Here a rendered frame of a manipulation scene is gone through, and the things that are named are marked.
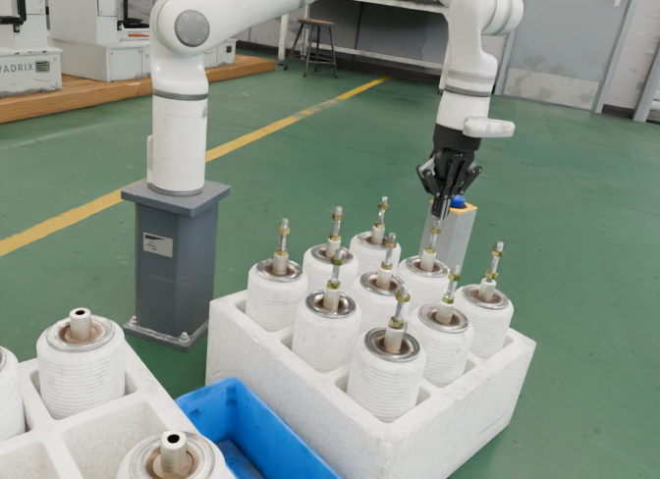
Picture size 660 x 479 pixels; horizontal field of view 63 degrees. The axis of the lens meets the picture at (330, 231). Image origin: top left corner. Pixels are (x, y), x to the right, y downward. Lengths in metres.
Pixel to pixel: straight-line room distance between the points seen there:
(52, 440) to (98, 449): 0.07
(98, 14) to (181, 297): 2.37
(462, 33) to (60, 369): 0.68
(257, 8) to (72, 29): 2.44
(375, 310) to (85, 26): 2.68
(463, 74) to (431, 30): 4.97
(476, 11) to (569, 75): 4.99
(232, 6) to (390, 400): 0.64
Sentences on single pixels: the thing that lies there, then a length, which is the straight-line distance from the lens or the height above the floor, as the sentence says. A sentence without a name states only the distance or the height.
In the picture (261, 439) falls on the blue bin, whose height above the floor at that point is 0.06.
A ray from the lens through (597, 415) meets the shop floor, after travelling 1.21.
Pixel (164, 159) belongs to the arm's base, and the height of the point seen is 0.37.
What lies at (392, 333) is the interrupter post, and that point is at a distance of 0.72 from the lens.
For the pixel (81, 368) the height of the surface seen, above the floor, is 0.24.
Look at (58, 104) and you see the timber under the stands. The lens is 2.87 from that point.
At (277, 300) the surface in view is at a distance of 0.84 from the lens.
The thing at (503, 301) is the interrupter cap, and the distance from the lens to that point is 0.92.
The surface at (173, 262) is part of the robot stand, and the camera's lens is 1.03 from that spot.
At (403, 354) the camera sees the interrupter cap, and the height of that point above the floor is 0.25.
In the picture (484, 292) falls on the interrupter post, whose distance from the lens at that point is 0.90.
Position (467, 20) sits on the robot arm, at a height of 0.66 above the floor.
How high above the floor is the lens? 0.66
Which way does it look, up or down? 23 degrees down
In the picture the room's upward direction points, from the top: 8 degrees clockwise
